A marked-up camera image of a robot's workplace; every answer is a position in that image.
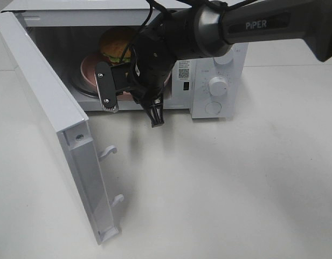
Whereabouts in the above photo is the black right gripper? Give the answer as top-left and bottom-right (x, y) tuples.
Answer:
(95, 18), (177, 127)

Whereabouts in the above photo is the pink round plate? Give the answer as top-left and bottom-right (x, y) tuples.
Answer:
(80, 52), (172, 99)

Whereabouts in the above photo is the burger with lettuce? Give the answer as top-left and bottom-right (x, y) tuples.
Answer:
(99, 26), (135, 65)

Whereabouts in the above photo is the white microwave door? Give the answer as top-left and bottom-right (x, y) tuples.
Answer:
(0, 12), (124, 244)

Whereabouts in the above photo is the round door release button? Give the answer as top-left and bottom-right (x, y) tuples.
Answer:
(205, 101), (222, 115)

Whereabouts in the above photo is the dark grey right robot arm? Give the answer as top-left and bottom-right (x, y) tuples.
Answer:
(95, 1), (332, 127)

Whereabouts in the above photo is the glass turntable plate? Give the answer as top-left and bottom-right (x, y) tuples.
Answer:
(69, 73), (99, 99)

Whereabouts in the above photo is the white microwave oven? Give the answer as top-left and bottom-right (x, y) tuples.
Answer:
(0, 1), (247, 118)

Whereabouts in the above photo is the white timer knob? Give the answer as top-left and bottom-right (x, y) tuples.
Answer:
(208, 77), (229, 97)

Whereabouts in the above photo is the white power knob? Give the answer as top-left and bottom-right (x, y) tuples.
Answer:
(213, 47), (234, 65)

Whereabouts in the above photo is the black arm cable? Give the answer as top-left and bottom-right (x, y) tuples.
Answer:
(120, 0), (229, 65)

